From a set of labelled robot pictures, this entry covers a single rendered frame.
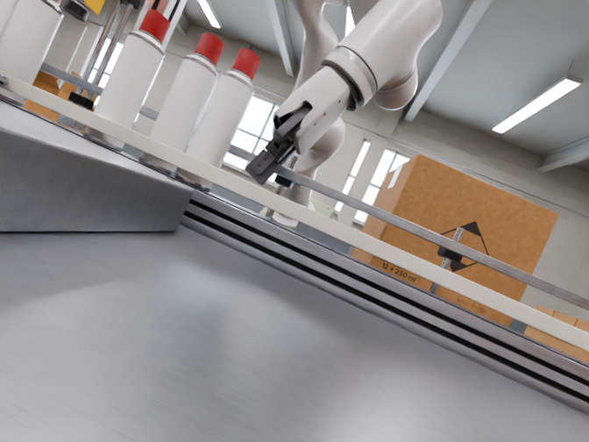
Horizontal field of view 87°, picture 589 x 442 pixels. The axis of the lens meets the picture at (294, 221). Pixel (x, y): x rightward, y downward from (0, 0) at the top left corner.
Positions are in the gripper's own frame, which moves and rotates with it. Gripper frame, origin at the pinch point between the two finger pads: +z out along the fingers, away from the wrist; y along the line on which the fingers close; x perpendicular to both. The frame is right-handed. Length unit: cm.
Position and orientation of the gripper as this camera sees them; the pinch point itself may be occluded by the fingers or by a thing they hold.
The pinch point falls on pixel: (262, 167)
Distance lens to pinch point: 45.2
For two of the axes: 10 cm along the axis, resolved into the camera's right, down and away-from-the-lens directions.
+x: 7.1, 7.0, -0.8
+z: -7.0, 7.2, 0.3
